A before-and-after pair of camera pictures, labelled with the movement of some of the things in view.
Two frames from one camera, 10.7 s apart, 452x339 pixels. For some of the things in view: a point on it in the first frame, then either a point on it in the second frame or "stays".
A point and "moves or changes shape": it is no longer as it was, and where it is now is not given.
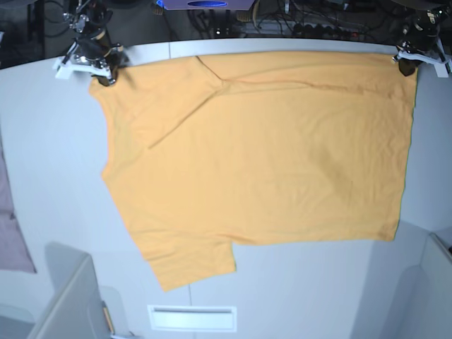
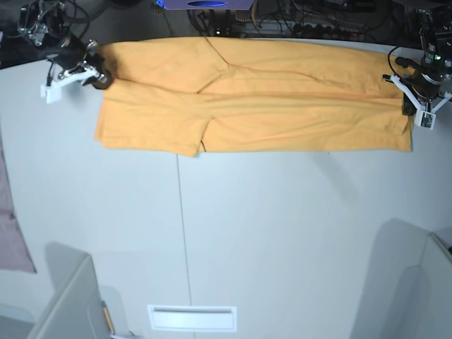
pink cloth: x=14 y=253 stays
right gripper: x=419 y=34 → x=426 y=84
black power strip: x=299 y=30 stays
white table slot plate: x=193 y=318 stays
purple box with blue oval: x=206 y=4 stays
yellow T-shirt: x=209 y=152 moves or changes shape
